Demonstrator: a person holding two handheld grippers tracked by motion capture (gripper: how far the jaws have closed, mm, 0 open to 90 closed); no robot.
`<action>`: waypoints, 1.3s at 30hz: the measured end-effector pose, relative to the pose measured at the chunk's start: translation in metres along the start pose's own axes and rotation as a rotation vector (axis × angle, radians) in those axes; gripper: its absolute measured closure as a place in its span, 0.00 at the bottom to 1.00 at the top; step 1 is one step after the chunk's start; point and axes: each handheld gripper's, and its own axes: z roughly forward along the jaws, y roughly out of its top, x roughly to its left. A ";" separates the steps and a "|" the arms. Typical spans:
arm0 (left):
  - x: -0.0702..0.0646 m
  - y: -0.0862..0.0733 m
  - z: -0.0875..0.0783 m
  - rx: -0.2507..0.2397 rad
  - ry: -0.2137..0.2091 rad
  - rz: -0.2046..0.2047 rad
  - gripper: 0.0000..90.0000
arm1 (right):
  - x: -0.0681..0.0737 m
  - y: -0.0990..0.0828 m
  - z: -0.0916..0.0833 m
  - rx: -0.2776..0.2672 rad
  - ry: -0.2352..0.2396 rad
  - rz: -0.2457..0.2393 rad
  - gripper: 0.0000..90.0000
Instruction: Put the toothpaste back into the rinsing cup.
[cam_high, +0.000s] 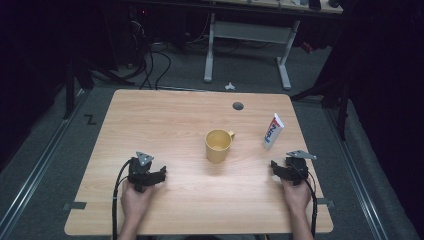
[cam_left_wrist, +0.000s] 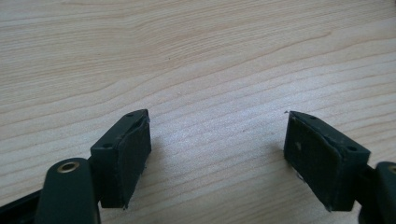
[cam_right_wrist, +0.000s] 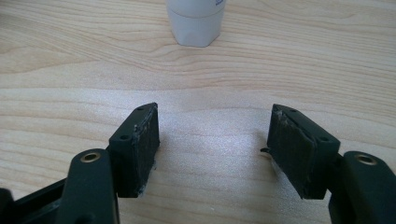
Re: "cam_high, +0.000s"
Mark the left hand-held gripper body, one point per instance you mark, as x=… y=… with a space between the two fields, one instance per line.
x=140 y=171

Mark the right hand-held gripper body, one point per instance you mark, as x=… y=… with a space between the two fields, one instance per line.
x=296 y=166

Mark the white toothpaste tube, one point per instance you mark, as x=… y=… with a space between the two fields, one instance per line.
x=272 y=131

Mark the yellow cup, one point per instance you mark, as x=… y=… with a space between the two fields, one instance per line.
x=217 y=148

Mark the person's right hand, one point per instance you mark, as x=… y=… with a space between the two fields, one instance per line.
x=296 y=196

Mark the person's left hand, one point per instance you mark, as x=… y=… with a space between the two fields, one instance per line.
x=135 y=201

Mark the grey tape piece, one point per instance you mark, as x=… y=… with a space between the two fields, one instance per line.
x=325 y=202
x=75 y=206

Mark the black metal stand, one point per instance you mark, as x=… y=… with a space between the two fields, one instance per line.
x=341 y=110
x=70 y=90

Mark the crumpled white paper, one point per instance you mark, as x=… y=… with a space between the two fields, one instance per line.
x=229 y=86

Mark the red object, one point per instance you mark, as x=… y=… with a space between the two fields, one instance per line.
x=307 y=47

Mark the dark computer tower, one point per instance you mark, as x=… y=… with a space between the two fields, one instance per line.
x=138 y=33

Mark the metal floor rail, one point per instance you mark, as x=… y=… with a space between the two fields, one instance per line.
x=33 y=173
x=360 y=176

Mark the white metal desk frame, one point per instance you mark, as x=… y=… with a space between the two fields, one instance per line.
x=248 y=31

